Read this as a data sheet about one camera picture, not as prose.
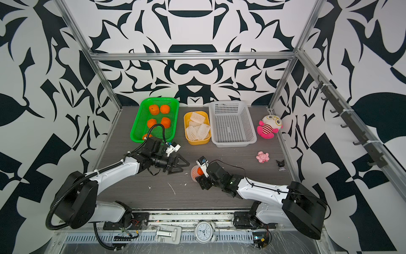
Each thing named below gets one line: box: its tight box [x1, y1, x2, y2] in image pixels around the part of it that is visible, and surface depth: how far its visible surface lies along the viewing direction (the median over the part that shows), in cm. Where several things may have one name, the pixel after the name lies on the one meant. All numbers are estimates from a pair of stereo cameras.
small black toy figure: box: [275, 159, 286, 171], surface depth 93 cm
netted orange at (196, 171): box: [190, 165, 204, 183], surface depth 83 cm
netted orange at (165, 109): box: [160, 104, 171, 115], surface depth 114 cm
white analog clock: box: [194, 221, 217, 244], surface depth 70 cm
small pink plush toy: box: [255, 151, 271, 164], surface depth 94 cm
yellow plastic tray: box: [183, 110, 212, 146], surface depth 102 cm
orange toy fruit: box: [149, 104, 160, 116], surface depth 114 cm
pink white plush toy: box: [256, 114, 284, 140], surface depth 104 cm
